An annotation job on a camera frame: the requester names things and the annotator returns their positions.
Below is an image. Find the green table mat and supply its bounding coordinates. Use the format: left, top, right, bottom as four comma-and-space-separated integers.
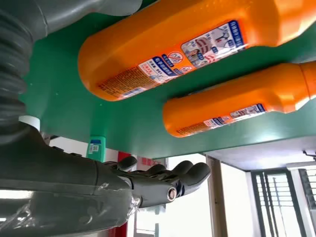
18, 0, 316, 160

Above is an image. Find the teal plastic bottle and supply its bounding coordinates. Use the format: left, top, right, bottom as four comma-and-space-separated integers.
86, 135, 106, 163

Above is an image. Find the black window grille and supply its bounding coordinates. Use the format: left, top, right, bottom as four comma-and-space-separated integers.
250, 168, 316, 237

